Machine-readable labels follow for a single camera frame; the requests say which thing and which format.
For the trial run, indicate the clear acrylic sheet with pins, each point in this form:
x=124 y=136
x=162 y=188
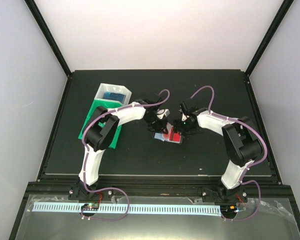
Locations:
x=269 y=219

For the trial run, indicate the white slotted cable duct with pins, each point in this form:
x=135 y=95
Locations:
x=141 y=209

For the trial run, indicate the blue cards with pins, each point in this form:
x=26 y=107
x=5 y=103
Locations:
x=114 y=96

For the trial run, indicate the black aluminium front rail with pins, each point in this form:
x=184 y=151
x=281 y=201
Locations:
x=160 y=186

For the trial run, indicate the black frame post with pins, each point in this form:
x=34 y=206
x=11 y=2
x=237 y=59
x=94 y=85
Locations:
x=272 y=29
x=38 y=17

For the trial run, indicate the left black frame post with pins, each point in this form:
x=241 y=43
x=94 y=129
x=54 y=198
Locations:
x=38 y=17

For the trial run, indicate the red credit card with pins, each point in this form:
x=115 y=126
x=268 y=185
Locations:
x=174 y=137

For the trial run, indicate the small circuit board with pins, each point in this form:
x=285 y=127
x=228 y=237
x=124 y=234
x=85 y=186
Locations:
x=228 y=209
x=90 y=207

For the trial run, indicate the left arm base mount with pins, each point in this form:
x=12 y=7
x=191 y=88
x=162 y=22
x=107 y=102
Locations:
x=90 y=193

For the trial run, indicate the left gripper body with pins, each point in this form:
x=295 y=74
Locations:
x=155 y=124

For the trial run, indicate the right black frame post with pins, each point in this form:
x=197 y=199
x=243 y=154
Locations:
x=272 y=29

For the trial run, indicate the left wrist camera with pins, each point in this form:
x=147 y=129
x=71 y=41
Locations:
x=162 y=113

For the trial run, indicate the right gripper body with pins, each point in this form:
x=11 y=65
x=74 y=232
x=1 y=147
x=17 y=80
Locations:
x=185 y=128

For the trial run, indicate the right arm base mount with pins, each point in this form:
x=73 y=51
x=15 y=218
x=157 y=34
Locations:
x=220 y=194

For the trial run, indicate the left small circuit board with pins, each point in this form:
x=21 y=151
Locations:
x=90 y=207

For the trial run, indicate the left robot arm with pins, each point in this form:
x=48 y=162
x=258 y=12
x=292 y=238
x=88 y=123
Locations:
x=89 y=173

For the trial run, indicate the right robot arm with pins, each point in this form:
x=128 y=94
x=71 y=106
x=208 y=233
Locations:
x=244 y=146

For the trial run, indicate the clear white plastic bin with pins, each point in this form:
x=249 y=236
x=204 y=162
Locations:
x=103 y=87

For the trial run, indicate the right small circuit board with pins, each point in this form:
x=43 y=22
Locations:
x=228 y=209

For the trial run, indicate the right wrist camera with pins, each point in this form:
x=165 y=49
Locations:
x=183 y=115

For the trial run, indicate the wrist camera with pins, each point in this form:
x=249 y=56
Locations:
x=183 y=115
x=162 y=113

